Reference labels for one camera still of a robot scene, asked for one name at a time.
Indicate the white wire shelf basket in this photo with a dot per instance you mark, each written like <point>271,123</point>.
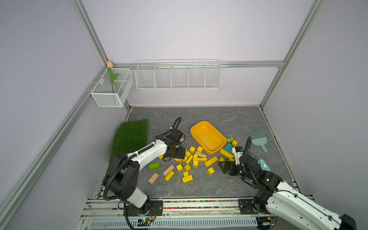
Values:
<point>178,74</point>

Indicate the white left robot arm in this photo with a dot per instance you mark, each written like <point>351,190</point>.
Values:
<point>120,181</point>

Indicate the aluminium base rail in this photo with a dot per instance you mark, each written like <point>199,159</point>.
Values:
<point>181,214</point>

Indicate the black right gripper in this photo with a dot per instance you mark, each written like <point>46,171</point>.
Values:
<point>232,164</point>

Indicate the green rectangular block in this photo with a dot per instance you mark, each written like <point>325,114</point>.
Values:
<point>154,166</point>

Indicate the natural wood long block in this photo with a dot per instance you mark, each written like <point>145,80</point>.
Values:
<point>170,168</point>

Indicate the green artificial grass mat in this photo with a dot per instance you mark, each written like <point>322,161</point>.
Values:
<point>129,137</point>

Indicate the light blue plastic scoop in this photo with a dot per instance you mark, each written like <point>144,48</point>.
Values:
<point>263,165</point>

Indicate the natural wood centre block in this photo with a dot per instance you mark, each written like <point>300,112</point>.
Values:
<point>201,155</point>

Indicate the yellow flat horizontal block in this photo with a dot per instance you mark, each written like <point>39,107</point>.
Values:
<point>200,159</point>

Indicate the yellow long block by tub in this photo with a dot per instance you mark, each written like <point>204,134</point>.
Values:
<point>226,154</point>

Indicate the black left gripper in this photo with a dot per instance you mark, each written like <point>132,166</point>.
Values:
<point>180,154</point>

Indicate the yellow plastic tub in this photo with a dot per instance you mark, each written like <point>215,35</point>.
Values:
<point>208,137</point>

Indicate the yellow block front long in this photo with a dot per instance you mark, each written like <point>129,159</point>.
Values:
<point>169,176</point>

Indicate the green plastic dustpan brush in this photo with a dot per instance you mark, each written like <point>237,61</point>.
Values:
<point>259,139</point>

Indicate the yellow block bottom wide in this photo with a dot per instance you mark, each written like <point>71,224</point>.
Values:
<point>187,179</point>

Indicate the pink artificial tulip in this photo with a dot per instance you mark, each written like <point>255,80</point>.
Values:
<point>112,76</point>

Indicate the natural wood block lower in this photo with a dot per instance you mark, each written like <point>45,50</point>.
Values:
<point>153,178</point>

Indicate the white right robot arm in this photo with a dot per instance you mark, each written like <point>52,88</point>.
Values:
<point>277,197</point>

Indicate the teal block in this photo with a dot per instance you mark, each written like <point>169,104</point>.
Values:
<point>228,147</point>

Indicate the white mesh corner basket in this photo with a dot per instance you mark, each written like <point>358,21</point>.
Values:
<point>102,92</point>

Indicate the yellow cube centre left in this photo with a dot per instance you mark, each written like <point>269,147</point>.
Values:
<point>179,167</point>

